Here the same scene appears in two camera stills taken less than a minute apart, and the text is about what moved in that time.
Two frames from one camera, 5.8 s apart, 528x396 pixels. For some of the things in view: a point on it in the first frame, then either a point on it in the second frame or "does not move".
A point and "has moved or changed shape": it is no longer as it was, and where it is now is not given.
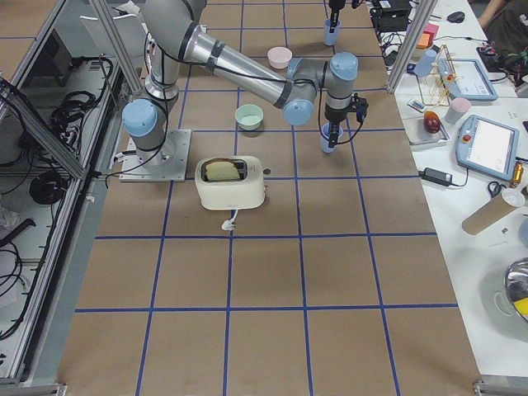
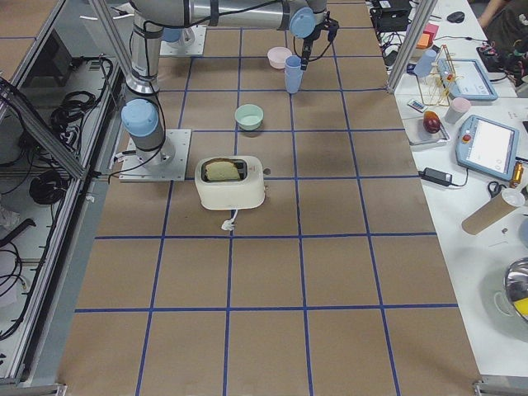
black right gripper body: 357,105 -> 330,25
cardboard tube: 492,210 does not move
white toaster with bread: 232,182 does not move
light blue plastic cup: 331,39 has moved or changed shape
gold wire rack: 436,86 does not move
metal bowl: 516,285 does not move
